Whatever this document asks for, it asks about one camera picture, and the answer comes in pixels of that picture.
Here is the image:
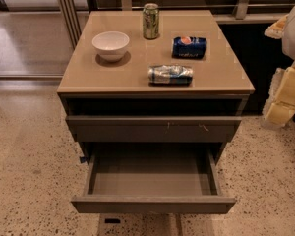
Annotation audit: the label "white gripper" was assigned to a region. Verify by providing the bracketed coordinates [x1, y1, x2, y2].
[262, 62, 295, 128]

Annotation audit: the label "silver blue redbull can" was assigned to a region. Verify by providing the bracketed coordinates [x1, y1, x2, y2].
[148, 65, 194, 85]

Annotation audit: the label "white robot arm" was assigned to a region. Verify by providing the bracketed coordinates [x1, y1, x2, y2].
[262, 6, 295, 129]

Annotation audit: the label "blue pepsi can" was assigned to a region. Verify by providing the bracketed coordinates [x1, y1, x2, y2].
[172, 36, 207, 59]

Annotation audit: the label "grey drawer cabinet tan top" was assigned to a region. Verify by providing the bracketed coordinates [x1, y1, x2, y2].
[56, 10, 256, 215]

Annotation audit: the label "open grey middle drawer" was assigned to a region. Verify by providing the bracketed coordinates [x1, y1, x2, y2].
[72, 143, 236, 214]

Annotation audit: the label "green soda can upright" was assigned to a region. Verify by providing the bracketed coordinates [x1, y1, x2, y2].
[143, 3, 159, 39]

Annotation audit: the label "closed grey top drawer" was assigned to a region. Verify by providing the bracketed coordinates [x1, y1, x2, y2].
[66, 116, 241, 143]

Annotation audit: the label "white ceramic bowl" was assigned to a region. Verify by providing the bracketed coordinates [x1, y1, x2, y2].
[91, 31, 130, 62]

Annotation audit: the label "blue tape piece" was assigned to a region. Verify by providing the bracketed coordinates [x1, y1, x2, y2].
[80, 156, 87, 163]

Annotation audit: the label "metal railing frame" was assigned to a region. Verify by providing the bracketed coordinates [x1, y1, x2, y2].
[53, 0, 295, 49]

